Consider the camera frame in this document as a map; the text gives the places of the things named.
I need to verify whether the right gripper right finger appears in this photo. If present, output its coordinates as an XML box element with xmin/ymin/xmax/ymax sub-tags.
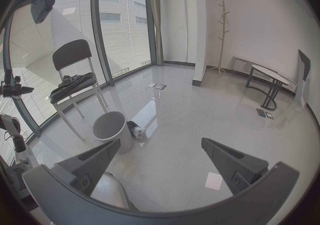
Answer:
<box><xmin>201</xmin><ymin>137</ymin><xmax>270</xmax><ymax>197</ymax></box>

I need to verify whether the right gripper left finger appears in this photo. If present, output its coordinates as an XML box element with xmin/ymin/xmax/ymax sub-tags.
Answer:
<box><xmin>54</xmin><ymin>138</ymin><xmax>122</xmax><ymax>196</ymax></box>

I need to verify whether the black plastic bag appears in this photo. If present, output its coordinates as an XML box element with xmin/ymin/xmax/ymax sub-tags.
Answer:
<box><xmin>49</xmin><ymin>72</ymin><xmax>97</xmax><ymax>102</ymax></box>

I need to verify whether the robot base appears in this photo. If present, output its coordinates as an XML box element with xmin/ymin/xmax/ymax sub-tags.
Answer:
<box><xmin>0</xmin><ymin>113</ymin><xmax>140</xmax><ymax>213</ymax></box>

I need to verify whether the white trash bin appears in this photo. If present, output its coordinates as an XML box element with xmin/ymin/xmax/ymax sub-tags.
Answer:
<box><xmin>92</xmin><ymin>111</ymin><xmax>133</xmax><ymax>154</ymax></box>

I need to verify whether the crumpled black plastic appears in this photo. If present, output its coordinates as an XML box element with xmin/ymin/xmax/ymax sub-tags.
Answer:
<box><xmin>127</xmin><ymin>120</ymin><xmax>138</xmax><ymax>137</ymax></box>

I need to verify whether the white printed wrapper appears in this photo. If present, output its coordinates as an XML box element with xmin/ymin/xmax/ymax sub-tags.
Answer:
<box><xmin>130</xmin><ymin>126</ymin><xmax>147</xmax><ymax>140</ymax></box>

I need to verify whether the oval white-topped table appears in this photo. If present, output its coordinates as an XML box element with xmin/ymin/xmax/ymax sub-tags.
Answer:
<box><xmin>246</xmin><ymin>64</ymin><xmax>290</xmax><ymax>111</ymax></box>

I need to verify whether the dark grey white-legged chair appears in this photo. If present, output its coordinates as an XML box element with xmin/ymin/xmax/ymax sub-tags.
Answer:
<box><xmin>49</xmin><ymin>39</ymin><xmax>108</xmax><ymax>141</ymax></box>

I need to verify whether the wooden coat rack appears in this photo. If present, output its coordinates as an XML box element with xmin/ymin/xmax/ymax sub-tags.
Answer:
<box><xmin>208</xmin><ymin>1</ymin><xmax>231</xmax><ymax>77</ymax></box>

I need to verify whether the window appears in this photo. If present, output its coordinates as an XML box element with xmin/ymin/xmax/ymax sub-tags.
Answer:
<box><xmin>1</xmin><ymin>0</ymin><xmax>153</xmax><ymax>162</ymax></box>

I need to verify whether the beige curtain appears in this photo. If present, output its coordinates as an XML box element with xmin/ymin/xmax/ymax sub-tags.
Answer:
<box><xmin>146</xmin><ymin>0</ymin><xmax>164</xmax><ymax>66</ymax></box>

